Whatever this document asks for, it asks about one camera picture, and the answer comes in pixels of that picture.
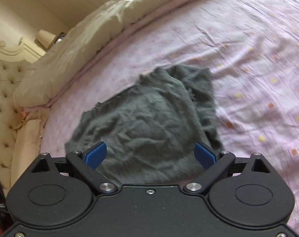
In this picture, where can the cream bedside lamp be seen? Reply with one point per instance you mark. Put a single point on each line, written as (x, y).
(45, 38)

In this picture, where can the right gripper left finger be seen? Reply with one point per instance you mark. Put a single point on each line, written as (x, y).
(95, 155)

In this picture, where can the cream duvet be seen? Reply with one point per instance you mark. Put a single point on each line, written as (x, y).
(53, 72)

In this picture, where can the cream tufted headboard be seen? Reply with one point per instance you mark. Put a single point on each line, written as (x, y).
(14, 63)

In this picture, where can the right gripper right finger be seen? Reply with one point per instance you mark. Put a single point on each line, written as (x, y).
(205, 155)

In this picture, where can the grey knit garment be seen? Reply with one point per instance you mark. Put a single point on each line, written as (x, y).
(150, 129)

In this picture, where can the cream pillow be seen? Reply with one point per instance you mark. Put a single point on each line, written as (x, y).
(26, 147)

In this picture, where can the pink patterned bed sheet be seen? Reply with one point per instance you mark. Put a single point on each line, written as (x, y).
(251, 48)

